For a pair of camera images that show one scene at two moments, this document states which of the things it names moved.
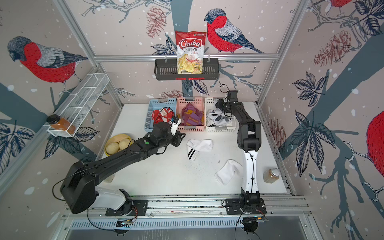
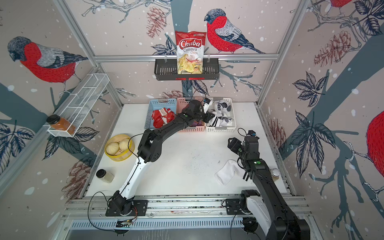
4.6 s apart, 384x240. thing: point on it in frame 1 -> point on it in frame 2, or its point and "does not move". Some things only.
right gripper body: [221, 105] -> [239, 148]
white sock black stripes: [194, 146] -> [215, 122]
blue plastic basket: [157, 104] does not move
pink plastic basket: [197, 102] does not move
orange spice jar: [60, 123] does not move
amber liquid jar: [271, 175] does not move
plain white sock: [225, 173] does not move
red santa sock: [166, 114] does not move
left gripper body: [175, 140] -> [202, 117]
